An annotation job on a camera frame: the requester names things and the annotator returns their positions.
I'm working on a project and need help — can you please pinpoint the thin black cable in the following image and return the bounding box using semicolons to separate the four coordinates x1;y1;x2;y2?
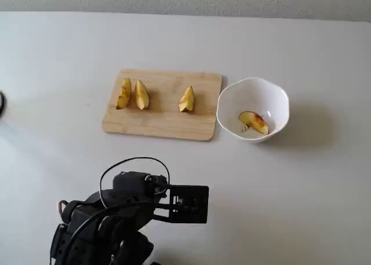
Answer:
100;157;172;209

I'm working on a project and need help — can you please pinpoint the white bowl with butterfly print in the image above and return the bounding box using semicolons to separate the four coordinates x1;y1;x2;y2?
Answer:
216;77;290;144

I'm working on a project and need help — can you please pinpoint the wooden cutting board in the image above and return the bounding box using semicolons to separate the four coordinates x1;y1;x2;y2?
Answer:
100;69;223;142

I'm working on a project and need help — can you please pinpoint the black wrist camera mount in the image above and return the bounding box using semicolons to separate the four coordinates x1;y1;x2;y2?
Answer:
153;184;210;224

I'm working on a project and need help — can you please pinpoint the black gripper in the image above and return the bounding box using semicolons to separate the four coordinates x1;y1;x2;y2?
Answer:
112;171;172;204

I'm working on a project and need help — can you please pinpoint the yellow apple slice red skin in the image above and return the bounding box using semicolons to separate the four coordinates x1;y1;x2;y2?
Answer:
238;111;270;135

